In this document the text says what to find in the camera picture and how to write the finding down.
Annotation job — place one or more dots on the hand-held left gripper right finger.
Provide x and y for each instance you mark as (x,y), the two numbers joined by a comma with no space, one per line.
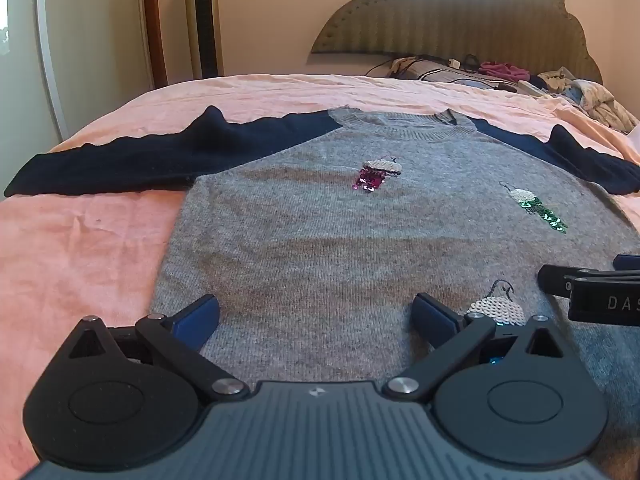
(432,317)

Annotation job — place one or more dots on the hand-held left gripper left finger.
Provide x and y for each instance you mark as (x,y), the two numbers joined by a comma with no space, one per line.
(200,317)

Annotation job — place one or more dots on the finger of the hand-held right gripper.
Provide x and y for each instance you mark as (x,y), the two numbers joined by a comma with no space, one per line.
(627,261)
(555,277)

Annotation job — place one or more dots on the grey sweater with navy sleeves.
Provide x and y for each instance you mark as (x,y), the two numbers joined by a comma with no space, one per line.
(310,240)

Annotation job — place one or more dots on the pile of crumpled clothes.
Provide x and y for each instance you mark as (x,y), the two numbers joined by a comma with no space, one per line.
(595,97)

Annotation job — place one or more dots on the pink bed sheet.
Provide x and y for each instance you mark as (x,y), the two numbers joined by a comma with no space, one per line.
(75,260)

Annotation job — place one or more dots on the magenta cloth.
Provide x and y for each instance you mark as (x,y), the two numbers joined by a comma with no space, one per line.
(500,69)

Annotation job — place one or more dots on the grey striped pillow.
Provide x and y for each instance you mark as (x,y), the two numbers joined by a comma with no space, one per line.
(425,71)

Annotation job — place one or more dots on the olive padded headboard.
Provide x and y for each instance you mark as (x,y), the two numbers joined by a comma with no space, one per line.
(450,20)

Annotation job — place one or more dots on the gold tower fan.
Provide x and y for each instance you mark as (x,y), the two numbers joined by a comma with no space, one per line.
(204,20)

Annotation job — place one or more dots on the frosted glass wardrobe door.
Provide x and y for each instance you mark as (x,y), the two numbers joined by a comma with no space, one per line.
(100,35)

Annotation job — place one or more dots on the brown wooden door frame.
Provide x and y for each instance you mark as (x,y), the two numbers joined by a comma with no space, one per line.
(152,20)

